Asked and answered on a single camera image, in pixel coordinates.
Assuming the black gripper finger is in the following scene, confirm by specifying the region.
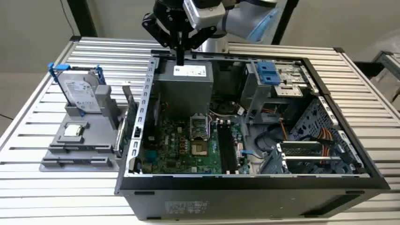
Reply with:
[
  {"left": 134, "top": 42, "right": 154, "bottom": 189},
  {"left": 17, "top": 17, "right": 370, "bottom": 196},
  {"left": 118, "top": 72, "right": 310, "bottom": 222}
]
[
  {"left": 141, "top": 13, "right": 180, "bottom": 66},
  {"left": 180, "top": 25, "right": 218, "bottom": 66}
]

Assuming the black RAM slot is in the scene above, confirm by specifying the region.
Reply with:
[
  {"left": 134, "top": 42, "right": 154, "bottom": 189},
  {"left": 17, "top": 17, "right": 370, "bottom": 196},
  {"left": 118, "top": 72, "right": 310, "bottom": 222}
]
[
  {"left": 225, "top": 119, "right": 241, "bottom": 174},
  {"left": 217, "top": 119, "right": 232, "bottom": 174}
]

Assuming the grey power supply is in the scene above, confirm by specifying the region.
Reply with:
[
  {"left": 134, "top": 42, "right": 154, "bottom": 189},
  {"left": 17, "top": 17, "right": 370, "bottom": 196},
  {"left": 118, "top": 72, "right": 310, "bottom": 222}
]
[{"left": 152, "top": 60, "right": 214, "bottom": 118}]

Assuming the blue drive latch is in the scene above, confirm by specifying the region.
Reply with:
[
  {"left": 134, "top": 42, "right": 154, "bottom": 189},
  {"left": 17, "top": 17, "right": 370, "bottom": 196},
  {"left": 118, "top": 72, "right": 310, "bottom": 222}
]
[{"left": 256, "top": 60, "right": 280, "bottom": 85}]

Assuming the black round fan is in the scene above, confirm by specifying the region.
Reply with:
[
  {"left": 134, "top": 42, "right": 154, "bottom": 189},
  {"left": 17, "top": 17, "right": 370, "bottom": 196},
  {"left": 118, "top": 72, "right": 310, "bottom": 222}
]
[{"left": 213, "top": 99, "right": 240, "bottom": 115}]

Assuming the green graphics card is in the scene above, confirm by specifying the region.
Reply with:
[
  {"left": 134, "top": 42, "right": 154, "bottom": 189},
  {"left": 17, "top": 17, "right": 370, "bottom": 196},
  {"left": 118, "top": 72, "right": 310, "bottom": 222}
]
[{"left": 113, "top": 81, "right": 140, "bottom": 158}]

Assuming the hard disk in blue carrier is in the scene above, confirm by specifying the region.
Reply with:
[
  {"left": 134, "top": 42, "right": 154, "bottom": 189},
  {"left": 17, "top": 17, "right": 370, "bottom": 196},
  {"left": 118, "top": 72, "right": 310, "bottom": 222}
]
[{"left": 48, "top": 62, "right": 106, "bottom": 117}]

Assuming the metal socket cover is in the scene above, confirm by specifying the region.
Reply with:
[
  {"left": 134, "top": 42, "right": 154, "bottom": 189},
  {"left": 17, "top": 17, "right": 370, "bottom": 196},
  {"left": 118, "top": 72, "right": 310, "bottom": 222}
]
[{"left": 189, "top": 113, "right": 209, "bottom": 141}]

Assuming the thin locking lever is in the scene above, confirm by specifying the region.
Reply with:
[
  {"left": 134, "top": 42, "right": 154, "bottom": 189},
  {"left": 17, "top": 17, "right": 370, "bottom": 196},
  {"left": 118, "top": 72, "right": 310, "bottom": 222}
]
[{"left": 205, "top": 116, "right": 214, "bottom": 139}]

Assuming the CPU socket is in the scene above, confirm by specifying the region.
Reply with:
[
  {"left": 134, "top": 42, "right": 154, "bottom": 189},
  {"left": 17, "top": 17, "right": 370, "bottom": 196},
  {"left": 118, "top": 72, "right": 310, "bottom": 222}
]
[{"left": 190, "top": 140, "right": 209, "bottom": 157}]

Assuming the silver CPU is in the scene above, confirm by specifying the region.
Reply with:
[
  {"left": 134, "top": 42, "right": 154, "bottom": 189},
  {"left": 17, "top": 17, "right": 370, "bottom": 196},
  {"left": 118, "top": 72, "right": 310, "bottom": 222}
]
[{"left": 64, "top": 124, "right": 85, "bottom": 136}]

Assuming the grey parts rack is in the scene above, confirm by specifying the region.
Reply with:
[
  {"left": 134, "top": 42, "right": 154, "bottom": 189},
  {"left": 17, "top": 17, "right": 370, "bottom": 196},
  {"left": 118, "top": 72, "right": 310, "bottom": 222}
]
[{"left": 38, "top": 85, "right": 130, "bottom": 173}]

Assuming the green motherboard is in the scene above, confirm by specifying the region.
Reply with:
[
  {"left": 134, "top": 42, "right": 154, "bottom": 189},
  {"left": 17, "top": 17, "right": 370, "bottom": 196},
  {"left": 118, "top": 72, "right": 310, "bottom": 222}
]
[{"left": 141, "top": 117, "right": 250, "bottom": 175}]

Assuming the metal disk bay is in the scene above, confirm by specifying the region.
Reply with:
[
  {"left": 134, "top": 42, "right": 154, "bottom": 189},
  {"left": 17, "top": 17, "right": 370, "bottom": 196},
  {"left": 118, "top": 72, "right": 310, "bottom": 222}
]
[{"left": 258, "top": 140, "right": 344, "bottom": 175}]

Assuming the black PC case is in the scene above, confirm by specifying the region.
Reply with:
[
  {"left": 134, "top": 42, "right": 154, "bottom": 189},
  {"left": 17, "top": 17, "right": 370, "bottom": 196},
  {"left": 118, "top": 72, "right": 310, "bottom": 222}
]
[{"left": 113, "top": 49, "right": 390, "bottom": 221}]

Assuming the silver camera with blue plug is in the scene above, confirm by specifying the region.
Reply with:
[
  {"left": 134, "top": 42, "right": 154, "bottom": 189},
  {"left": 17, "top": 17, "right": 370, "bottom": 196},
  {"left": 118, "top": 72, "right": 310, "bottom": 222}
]
[{"left": 182, "top": 0, "right": 226, "bottom": 30}]

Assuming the black frame post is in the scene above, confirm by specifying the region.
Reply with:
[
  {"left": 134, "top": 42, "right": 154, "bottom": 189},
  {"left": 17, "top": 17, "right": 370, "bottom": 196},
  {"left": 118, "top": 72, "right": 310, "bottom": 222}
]
[
  {"left": 66, "top": 0, "right": 97, "bottom": 38},
  {"left": 270, "top": 0, "right": 300, "bottom": 45}
]

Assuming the thin orange wire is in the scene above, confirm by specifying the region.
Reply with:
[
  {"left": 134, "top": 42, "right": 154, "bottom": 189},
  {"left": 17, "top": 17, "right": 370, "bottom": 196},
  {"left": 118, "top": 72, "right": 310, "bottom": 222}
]
[{"left": 278, "top": 118, "right": 289, "bottom": 142}]

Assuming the orange yellow wire bundle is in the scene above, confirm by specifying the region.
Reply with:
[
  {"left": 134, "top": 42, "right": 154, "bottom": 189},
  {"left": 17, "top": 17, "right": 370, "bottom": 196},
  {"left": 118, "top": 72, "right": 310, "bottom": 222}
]
[{"left": 313, "top": 127, "right": 336, "bottom": 165}]

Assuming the grey metal shelf frame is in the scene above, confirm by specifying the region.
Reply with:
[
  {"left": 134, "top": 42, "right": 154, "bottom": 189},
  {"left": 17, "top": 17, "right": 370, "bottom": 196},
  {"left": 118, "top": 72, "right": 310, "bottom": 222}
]
[{"left": 369, "top": 50, "right": 400, "bottom": 94}]

